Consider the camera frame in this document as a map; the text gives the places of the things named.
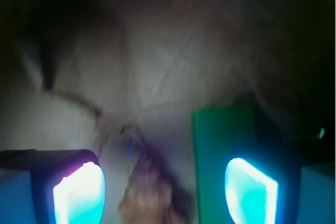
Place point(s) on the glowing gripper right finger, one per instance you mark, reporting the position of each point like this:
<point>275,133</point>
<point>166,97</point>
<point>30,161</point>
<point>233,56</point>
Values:
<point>282,183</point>

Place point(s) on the brown paper bag bin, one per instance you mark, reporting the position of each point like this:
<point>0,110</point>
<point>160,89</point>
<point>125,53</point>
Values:
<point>102,74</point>

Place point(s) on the brown conch seashell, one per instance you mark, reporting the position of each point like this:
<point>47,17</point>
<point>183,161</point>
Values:
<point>152,194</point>

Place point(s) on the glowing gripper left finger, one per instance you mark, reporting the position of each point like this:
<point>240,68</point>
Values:
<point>59,186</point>

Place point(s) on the green rectangular block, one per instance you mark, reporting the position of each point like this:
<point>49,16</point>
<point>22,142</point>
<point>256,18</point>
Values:
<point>216,132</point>

